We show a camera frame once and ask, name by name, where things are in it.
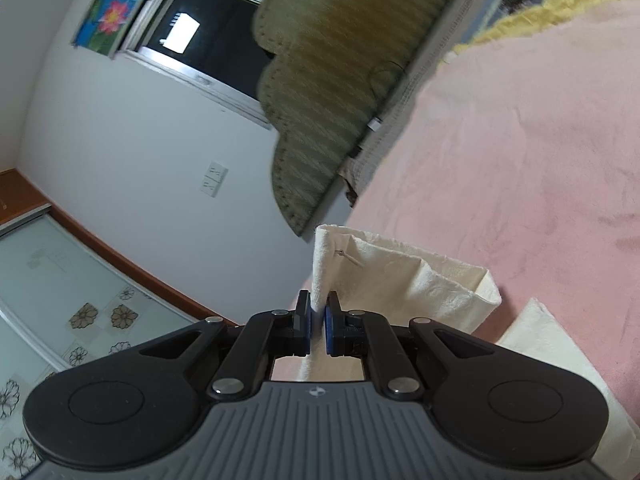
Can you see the olive striped upholstered headboard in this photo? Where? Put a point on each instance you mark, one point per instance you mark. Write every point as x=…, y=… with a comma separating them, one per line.
x=325, y=60

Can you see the floral print curtain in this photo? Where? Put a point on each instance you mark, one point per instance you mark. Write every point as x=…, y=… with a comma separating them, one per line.
x=110, y=10

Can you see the yellow blanket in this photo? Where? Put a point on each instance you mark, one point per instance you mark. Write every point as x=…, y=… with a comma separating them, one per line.
x=575, y=0

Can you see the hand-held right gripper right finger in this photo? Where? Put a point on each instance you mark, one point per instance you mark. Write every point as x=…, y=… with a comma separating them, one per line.
x=330, y=332

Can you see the grey striped bed sheet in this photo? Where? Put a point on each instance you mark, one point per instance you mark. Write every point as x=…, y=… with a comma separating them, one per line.
x=425, y=75

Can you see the white wall socket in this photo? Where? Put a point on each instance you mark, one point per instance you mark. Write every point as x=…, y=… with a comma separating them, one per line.
x=214, y=179

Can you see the pink blanket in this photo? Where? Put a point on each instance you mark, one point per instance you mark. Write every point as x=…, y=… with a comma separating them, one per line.
x=525, y=160

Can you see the white charger plug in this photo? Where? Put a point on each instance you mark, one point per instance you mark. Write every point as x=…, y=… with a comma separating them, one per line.
x=374, y=123

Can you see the dark window with metal frame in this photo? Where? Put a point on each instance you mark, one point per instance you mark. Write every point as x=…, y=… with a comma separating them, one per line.
x=225, y=50

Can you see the cream white towel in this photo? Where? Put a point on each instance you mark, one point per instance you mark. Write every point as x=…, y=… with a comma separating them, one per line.
x=400, y=280

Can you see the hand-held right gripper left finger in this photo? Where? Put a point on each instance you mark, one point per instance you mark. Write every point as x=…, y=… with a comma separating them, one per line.
x=305, y=331

